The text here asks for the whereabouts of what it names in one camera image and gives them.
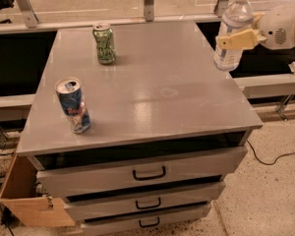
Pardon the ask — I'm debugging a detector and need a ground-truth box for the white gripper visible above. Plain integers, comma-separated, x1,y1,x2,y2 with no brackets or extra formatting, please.
216,4,295,50

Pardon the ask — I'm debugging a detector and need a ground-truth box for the clear blue plastic water bottle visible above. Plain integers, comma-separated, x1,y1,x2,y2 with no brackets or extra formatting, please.
213,0,253,72

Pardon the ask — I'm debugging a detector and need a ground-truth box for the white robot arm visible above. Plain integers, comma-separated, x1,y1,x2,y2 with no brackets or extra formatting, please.
216,3,295,50

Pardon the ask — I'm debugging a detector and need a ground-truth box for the green soda can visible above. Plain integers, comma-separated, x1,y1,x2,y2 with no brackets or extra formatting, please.
92,23,116,65

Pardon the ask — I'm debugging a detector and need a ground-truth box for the blue Red Bull can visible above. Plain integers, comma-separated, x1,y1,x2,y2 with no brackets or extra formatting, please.
55,77,91,134

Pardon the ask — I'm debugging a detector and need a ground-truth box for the right grey bench ledge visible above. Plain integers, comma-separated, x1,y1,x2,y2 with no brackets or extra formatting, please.
234,74,295,98

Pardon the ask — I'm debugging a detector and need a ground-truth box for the grey bench ledge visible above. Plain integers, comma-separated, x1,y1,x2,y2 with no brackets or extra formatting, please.
0,94,34,121
234,74,295,98

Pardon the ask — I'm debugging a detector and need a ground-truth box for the grey drawer cabinet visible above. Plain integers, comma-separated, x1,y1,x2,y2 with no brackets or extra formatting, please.
15,20,264,236

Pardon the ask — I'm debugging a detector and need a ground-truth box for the top grey drawer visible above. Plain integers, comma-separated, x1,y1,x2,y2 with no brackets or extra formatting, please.
37,146,247,197

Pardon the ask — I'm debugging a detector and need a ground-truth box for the grey drawer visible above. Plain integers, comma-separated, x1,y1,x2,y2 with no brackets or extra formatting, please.
64,181,225,221
37,146,247,197
81,204,210,236

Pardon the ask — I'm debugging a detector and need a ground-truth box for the bottom grey drawer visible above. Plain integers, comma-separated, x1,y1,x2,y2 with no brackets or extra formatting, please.
81,204,210,236

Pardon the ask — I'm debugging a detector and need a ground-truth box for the middle grey drawer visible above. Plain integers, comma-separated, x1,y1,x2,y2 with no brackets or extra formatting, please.
64,181,225,221

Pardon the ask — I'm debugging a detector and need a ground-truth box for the left grey bench ledge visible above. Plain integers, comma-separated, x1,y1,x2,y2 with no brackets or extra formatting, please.
0,94,34,121

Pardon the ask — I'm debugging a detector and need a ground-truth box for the wooden side panel box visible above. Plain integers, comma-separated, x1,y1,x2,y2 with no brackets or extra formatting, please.
0,155,75,227

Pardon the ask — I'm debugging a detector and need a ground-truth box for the black floor cable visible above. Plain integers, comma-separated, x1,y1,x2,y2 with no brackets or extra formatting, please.
246,139,295,166

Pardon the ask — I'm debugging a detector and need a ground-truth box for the metal window railing frame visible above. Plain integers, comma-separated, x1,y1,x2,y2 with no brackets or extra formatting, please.
0,0,295,34

